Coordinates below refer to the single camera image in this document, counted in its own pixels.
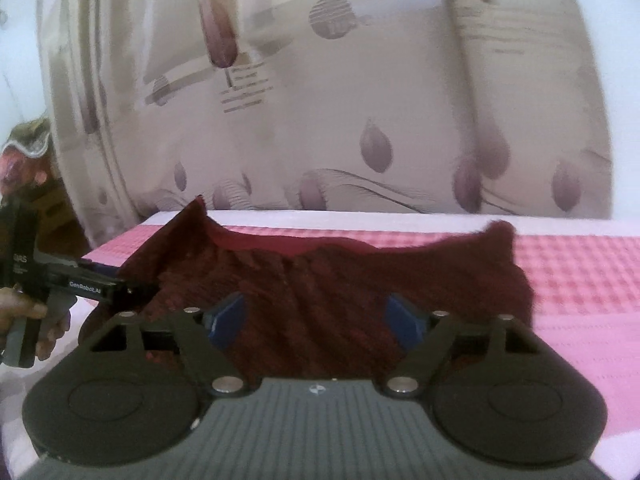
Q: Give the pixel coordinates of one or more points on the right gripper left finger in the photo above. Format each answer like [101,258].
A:
[202,337]

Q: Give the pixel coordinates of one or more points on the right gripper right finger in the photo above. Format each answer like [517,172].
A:
[427,340]

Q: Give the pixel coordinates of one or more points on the dark red knitted garment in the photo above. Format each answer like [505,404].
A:
[315,306]

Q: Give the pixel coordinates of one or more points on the brown wooden side furniture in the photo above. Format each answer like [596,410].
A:
[59,231]

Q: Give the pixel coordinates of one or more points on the floral decorated round object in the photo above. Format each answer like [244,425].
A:
[26,157]

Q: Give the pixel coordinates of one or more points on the pink white checked bedsheet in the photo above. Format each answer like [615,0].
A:
[584,275]

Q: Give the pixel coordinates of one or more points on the beige leaf-patterned curtain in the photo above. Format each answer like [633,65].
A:
[400,106]

